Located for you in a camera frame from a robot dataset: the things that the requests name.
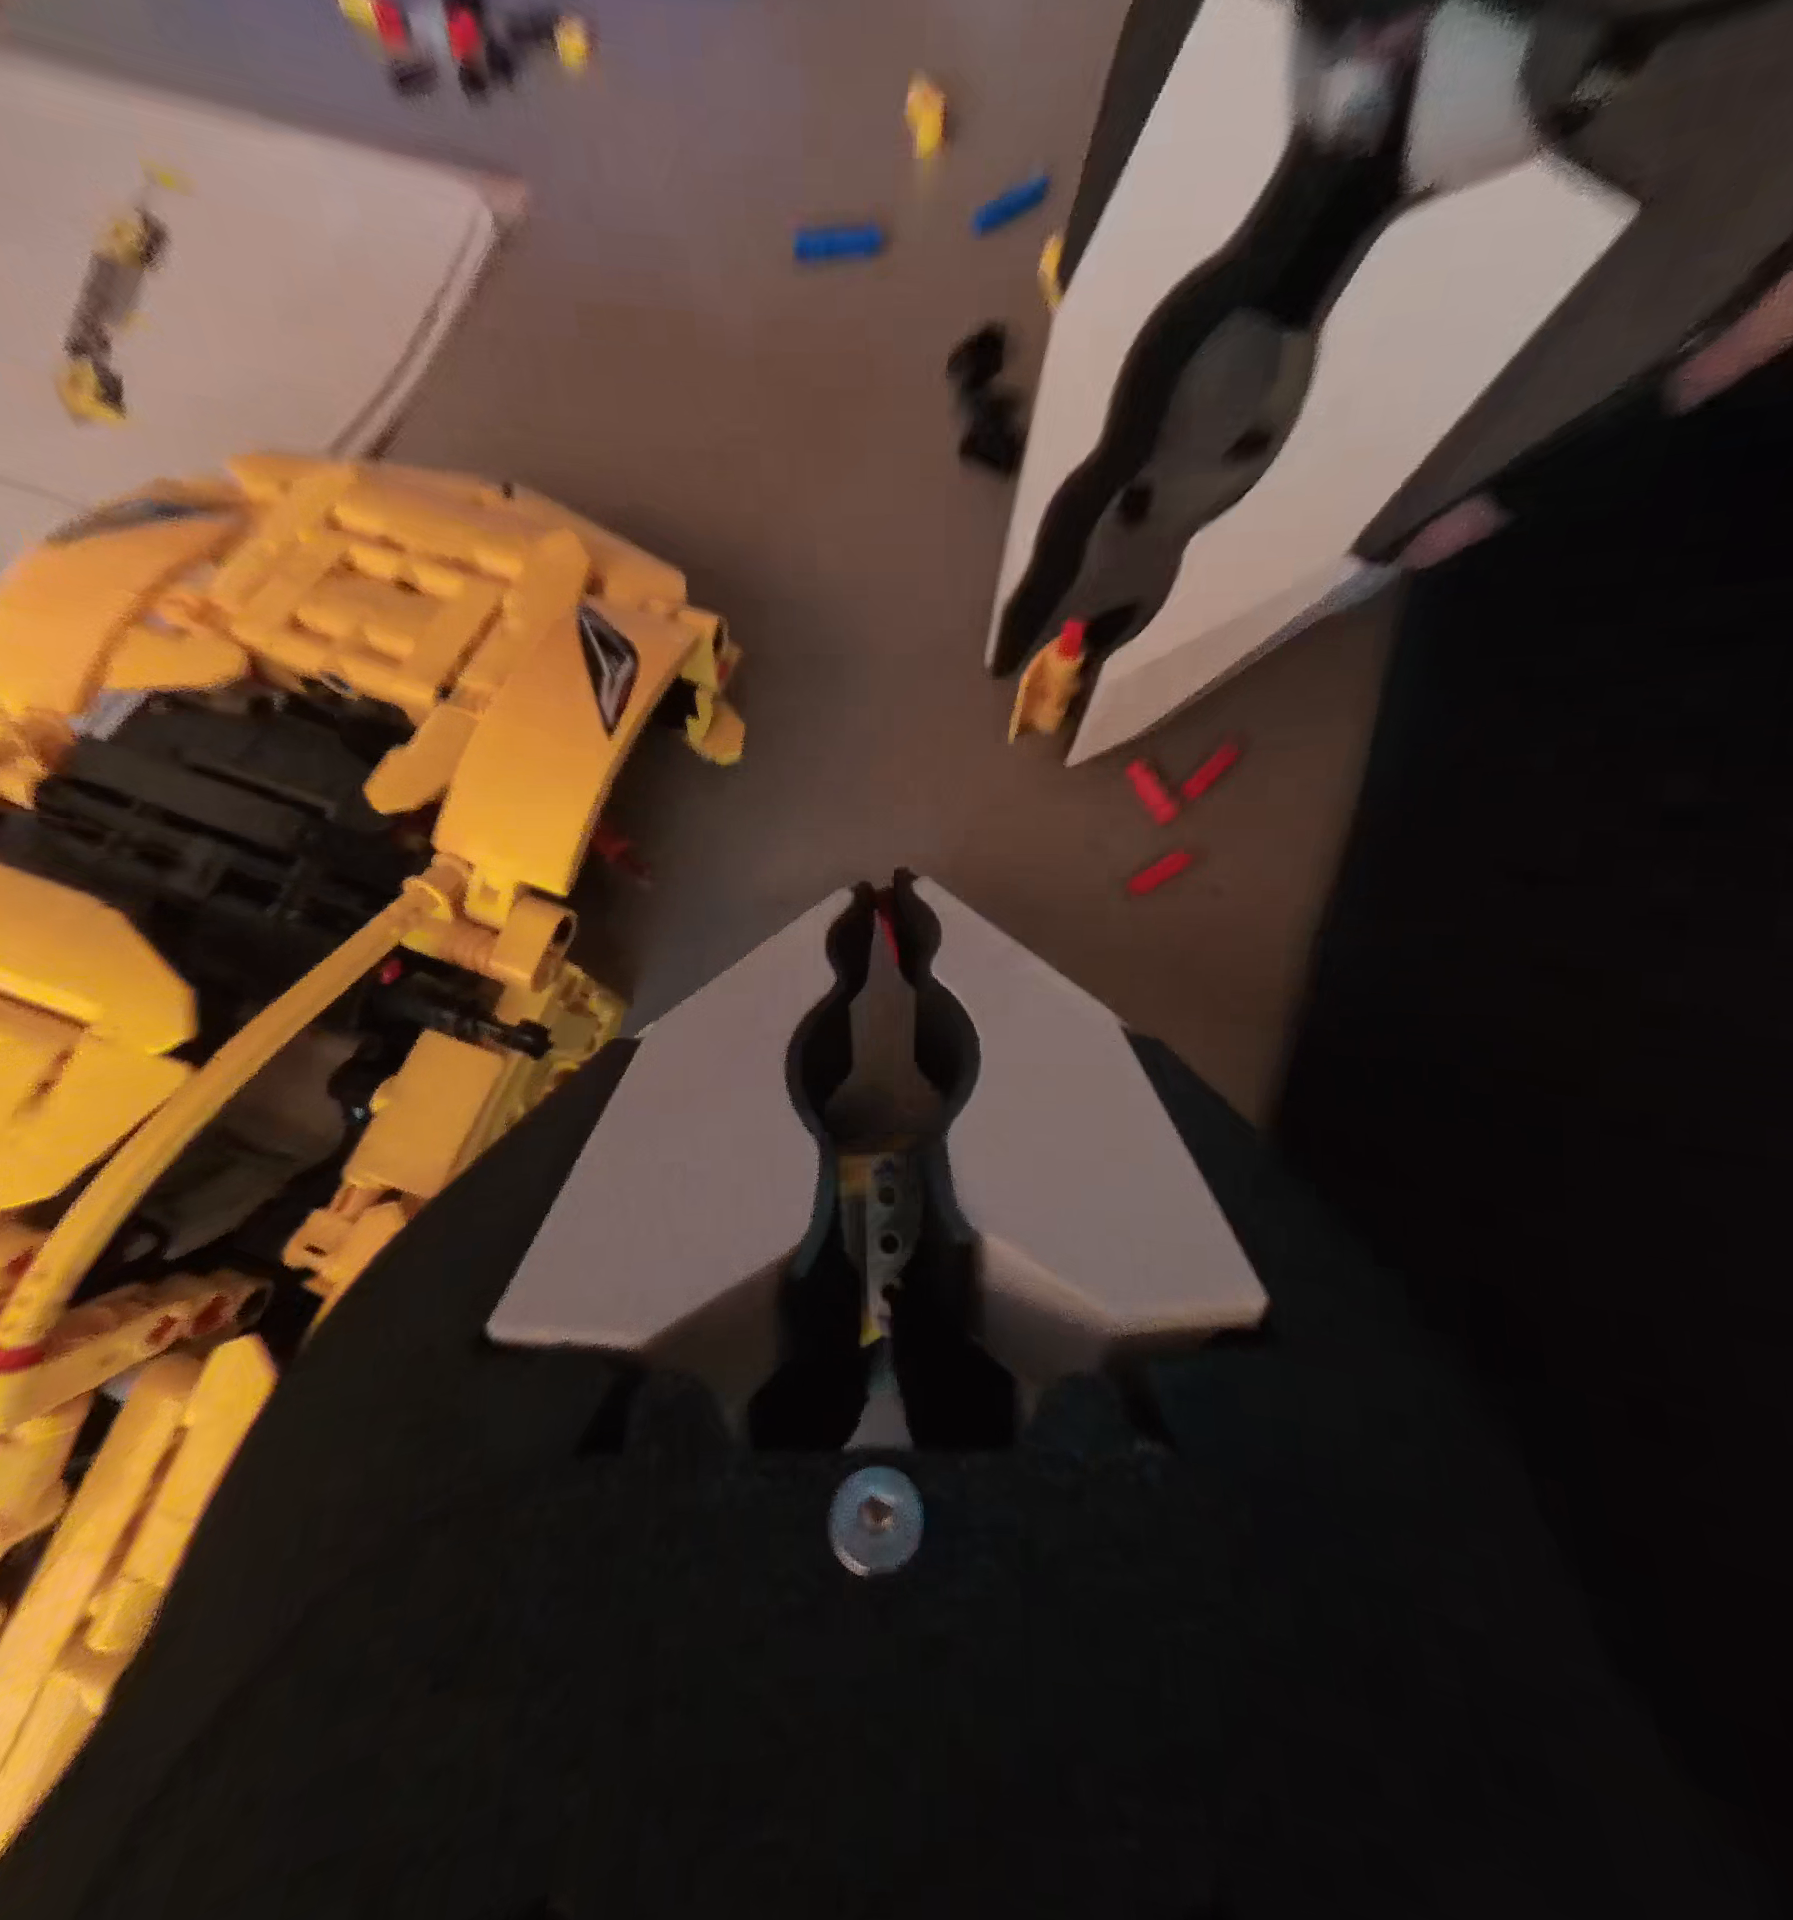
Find grey brick beam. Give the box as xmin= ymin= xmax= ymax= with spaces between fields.
xmin=837 ymin=1140 xmax=930 ymax=1345

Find open instruction booklet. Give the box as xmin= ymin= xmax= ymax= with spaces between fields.
xmin=0 ymin=45 xmax=530 ymax=631

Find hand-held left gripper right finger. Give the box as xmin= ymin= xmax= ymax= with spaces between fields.
xmin=897 ymin=869 xmax=1269 ymax=1411

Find yellow toy brick car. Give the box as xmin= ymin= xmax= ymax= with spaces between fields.
xmin=0 ymin=454 xmax=747 ymax=1920

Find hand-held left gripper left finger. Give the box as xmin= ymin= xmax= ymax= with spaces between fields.
xmin=485 ymin=886 xmax=857 ymax=1428

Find loose small brick pieces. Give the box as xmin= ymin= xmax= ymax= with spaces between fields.
xmin=791 ymin=72 xmax=1241 ymax=901

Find scattered coloured brick pieces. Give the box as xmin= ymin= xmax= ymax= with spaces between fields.
xmin=338 ymin=0 xmax=598 ymax=96

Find yellow pointed brick piece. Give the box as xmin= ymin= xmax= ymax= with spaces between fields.
xmin=1007 ymin=637 xmax=1093 ymax=744

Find black perforated surface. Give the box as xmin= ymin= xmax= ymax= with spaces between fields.
xmin=1270 ymin=321 xmax=1793 ymax=1801

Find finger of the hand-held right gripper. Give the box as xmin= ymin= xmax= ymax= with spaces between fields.
xmin=985 ymin=0 xmax=1423 ymax=680
xmin=1061 ymin=156 xmax=1644 ymax=769

